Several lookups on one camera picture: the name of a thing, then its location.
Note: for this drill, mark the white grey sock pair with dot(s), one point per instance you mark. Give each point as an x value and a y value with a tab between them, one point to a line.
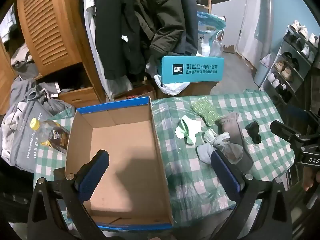
222	139

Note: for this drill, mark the black backpack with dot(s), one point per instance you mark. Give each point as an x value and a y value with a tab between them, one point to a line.
12	180

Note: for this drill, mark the white plastic bag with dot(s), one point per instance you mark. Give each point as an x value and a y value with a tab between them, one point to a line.
170	87

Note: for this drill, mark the blue plastic bag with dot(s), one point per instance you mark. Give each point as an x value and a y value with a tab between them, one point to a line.
207	25

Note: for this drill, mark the metal shoe rack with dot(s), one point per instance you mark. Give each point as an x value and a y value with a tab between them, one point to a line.
282	52

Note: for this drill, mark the black smartphone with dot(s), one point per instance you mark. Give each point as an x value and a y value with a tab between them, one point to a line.
59	173

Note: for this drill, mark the plastic bottle with yellow cap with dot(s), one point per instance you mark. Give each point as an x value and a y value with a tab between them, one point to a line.
47	132

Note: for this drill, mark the light blue-grey sock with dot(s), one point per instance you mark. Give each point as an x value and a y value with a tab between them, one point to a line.
203	153

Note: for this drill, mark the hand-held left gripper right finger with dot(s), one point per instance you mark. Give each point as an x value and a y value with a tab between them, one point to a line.
225	172

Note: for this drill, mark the white door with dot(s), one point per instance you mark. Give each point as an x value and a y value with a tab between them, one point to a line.
252	25

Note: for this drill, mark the blue-edged cardboard box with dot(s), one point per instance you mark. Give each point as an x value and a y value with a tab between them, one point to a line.
130	155

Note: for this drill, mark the large brown cardboard box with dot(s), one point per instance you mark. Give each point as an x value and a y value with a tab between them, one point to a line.
200	88

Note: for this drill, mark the white hanging shirt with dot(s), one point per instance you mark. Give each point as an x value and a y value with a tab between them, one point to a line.
90	17

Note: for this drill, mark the green checkered tablecloth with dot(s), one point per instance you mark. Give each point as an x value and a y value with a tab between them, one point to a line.
175	120

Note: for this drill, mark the black hanging jacket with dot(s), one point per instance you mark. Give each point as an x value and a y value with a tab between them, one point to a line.
112	30

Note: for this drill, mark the green sequin cloth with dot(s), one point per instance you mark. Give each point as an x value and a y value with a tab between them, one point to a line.
206	110

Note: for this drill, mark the person's right hand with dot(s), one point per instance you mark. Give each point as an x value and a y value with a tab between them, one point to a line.
308	180

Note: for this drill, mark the small brown cardboard box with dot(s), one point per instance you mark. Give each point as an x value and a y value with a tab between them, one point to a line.
140	91

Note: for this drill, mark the olive green hanging jacket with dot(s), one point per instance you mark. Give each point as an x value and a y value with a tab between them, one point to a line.
162	17

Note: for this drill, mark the group of assorted shoes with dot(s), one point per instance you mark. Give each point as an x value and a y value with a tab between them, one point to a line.
285	70

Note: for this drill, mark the clear plastic bag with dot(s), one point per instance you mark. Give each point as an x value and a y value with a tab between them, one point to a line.
216	48

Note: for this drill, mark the black sock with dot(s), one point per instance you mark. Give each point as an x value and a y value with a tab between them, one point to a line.
253	132

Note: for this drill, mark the teal cardboard box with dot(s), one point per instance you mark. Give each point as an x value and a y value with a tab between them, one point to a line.
190	67

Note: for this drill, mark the dark navy hanging coat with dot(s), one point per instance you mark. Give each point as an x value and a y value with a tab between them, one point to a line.
190	17

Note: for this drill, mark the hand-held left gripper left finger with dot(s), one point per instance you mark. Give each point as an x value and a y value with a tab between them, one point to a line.
95	172

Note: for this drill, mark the light green cloth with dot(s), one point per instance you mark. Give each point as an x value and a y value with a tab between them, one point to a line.
187	130

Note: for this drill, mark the long grey sock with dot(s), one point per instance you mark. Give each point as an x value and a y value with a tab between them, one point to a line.
232	130

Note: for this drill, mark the louvered wooden door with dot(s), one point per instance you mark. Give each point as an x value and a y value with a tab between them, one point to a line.
47	25

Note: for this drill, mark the light blue waste bin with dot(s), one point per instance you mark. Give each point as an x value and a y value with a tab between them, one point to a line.
262	75

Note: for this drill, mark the wooden wardrobe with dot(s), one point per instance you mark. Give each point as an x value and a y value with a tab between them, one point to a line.
80	100

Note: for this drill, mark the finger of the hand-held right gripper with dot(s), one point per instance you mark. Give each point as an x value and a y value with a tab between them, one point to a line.
282	130
297	113

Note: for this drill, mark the grey clothes pile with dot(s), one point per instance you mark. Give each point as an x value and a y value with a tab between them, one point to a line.
22	57

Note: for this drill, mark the grey printed hoodie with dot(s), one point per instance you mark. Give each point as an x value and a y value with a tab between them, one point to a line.
25	130

